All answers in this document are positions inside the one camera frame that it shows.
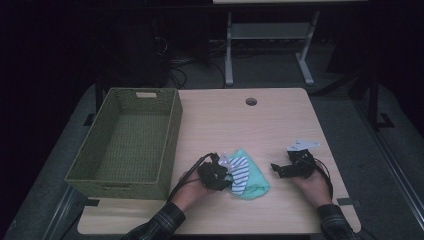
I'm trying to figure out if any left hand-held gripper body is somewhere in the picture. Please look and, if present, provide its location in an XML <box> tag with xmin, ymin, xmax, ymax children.
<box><xmin>197</xmin><ymin>152</ymin><xmax>233</xmax><ymax>192</ymax></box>

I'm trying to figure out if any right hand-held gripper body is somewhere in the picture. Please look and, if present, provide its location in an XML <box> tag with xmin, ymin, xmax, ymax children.
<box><xmin>283</xmin><ymin>138</ymin><xmax>321</xmax><ymax>180</ymax></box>

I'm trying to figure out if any mint green baby bib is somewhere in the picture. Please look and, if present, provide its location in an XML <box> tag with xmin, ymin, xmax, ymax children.
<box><xmin>224</xmin><ymin>148</ymin><xmax>271</xmax><ymax>201</ymax></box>

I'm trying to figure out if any green woven basket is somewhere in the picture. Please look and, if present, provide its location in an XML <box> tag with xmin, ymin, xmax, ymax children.
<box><xmin>64</xmin><ymin>87</ymin><xmax>184</xmax><ymax>201</ymax></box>

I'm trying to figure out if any person's left hand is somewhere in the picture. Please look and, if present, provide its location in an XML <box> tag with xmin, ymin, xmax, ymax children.
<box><xmin>171</xmin><ymin>169</ymin><xmax>215</xmax><ymax>213</ymax></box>

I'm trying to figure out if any person's right hand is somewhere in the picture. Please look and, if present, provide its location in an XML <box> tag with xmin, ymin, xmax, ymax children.
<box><xmin>293</xmin><ymin>169</ymin><xmax>334</xmax><ymax>208</ymax></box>

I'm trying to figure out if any grey tape strip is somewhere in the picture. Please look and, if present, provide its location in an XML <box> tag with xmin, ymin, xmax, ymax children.
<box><xmin>336</xmin><ymin>197</ymin><xmax>362</xmax><ymax>209</ymax></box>

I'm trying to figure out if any black metal stand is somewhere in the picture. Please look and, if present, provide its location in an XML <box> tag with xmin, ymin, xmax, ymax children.
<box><xmin>364</xmin><ymin>66</ymin><xmax>396</xmax><ymax>131</ymax></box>

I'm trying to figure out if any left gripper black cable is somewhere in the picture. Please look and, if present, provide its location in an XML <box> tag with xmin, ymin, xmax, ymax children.
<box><xmin>166</xmin><ymin>152</ymin><xmax>218</xmax><ymax>203</ymax></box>

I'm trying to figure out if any metal floor rail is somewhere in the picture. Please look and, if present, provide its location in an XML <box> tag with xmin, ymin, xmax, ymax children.
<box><xmin>353</xmin><ymin>99</ymin><xmax>424</xmax><ymax>231</ymax></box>
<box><xmin>43</xmin><ymin>184</ymin><xmax>88</xmax><ymax>240</ymax></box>

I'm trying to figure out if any tangle of floor cables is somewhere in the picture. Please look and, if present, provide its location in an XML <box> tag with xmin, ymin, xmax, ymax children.
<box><xmin>164</xmin><ymin>38</ymin><xmax>228</xmax><ymax>89</ymax></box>

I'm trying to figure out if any grey metal table frame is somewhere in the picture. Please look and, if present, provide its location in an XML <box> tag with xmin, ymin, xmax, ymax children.
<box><xmin>223</xmin><ymin>9</ymin><xmax>321</xmax><ymax>88</ymax></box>

